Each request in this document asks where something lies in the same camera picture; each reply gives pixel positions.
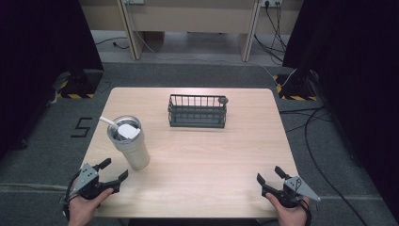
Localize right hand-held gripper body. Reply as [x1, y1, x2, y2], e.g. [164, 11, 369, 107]
[262, 175, 321, 209]

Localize dark wire basket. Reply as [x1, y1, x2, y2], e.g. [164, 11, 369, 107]
[167, 93, 230, 129]

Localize black wrist strap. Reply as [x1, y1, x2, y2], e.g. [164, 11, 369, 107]
[299, 199, 313, 226]
[61, 170, 83, 220]

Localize black floor cable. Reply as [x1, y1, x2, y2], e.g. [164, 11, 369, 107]
[94, 37, 130, 51]
[303, 105, 369, 226]

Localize white tumbler cup with straw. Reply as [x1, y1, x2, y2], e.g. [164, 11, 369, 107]
[99, 115, 152, 171]

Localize person's right hand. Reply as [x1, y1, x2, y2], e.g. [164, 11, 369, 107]
[264, 192, 311, 226]

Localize black stand base striped tape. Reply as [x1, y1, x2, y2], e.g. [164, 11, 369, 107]
[52, 69, 104, 100]
[272, 69, 320, 102]

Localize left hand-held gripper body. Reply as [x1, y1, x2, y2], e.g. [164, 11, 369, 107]
[69, 162, 121, 201]

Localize beige wooden desk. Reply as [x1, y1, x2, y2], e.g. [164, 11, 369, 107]
[78, 0, 305, 63]

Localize black curtain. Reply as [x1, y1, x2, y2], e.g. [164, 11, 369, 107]
[281, 0, 399, 218]
[0, 0, 104, 158]

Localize bundle of black cables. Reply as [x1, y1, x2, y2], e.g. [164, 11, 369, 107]
[253, 2, 288, 63]

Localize person's left hand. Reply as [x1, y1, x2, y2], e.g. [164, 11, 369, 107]
[67, 187, 115, 226]

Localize white wall socket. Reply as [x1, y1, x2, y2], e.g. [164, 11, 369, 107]
[260, 0, 283, 8]

